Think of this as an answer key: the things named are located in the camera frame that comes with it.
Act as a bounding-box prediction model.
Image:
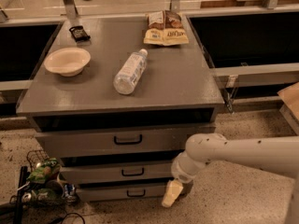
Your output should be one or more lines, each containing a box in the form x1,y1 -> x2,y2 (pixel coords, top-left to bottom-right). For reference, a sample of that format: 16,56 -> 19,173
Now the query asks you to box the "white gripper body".
171,154 -> 196,184

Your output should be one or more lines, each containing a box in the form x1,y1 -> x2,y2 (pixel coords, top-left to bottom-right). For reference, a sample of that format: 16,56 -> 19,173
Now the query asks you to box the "black floor cable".
46,212 -> 86,224

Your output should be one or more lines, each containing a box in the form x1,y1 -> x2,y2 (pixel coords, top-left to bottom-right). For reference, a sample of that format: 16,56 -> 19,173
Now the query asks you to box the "small black snack packet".
69,25 -> 91,42

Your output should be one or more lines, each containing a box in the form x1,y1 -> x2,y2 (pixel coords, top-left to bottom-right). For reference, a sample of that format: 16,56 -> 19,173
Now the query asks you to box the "brown cardboard box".
278,82 -> 299,120

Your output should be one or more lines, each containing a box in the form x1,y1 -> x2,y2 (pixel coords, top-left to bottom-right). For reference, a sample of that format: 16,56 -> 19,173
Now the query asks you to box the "grey bottom drawer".
76,182 -> 166,202

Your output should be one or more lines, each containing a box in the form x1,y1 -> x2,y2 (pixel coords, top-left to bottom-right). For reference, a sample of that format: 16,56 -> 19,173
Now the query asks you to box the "grey drawer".
59,158 -> 204,185
76,182 -> 166,202
36,124 -> 215,158

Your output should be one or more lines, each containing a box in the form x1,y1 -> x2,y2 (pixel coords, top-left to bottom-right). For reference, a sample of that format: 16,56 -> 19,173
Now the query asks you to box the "grey top drawer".
36,124 -> 215,158

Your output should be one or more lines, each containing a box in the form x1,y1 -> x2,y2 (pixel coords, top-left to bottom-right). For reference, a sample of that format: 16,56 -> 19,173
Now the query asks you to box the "white bowl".
44,48 -> 91,77

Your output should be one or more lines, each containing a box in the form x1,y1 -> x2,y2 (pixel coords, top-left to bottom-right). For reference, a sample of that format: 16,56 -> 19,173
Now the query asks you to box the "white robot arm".
162,133 -> 299,207

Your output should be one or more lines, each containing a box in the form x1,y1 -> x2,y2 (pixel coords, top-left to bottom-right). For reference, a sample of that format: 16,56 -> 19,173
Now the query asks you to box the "clear plastic water bottle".
113,49 -> 148,95

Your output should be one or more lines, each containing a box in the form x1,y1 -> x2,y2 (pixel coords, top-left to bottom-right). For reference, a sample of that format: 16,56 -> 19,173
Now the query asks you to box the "grey drawer cabinet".
17,16 -> 223,189

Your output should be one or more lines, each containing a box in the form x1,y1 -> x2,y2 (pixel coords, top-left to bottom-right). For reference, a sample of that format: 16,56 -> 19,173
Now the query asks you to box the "yellow brown chip bag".
144,10 -> 189,46

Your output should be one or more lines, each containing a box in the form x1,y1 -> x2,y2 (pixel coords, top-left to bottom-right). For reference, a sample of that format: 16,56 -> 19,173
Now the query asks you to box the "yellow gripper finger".
162,180 -> 183,207

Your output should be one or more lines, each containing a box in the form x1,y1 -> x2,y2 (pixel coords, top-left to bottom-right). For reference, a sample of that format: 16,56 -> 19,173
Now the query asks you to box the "blue soda can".
64,184 -> 77,203

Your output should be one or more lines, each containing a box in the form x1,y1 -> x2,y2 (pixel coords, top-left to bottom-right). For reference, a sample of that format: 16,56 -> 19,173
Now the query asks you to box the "green chip bag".
27,158 -> 61,184

